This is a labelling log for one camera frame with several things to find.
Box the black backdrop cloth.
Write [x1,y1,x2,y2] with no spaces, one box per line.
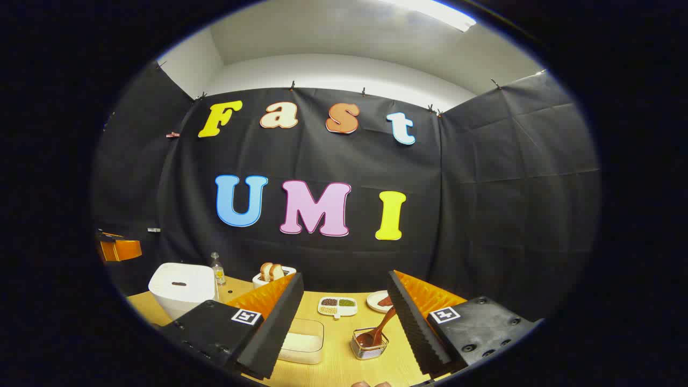
[91,60,601,323]

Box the round white plate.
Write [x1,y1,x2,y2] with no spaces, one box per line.
[367,290,396,313]

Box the white rice cooker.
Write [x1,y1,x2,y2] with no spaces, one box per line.
[148,262,218,320]

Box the metal wire chopstick holder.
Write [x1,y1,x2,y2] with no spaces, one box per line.
[350,328,389,360]

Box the white toaster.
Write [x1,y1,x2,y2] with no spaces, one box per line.
[252,266,297,290]

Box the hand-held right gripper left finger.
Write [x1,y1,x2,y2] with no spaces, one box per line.
[160,273,304,381]

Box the white rice heap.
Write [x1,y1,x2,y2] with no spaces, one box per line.
[279,332,323,354]

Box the white divided bean dish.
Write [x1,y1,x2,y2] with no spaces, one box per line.
[317,297,358,320]

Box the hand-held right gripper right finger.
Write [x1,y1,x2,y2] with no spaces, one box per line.
[387,270,543,377]

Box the brown wooden spoon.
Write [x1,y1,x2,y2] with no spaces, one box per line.
[356,306,397,349]

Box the clear plastic rice container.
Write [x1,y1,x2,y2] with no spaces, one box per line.
[278,318,325,365]

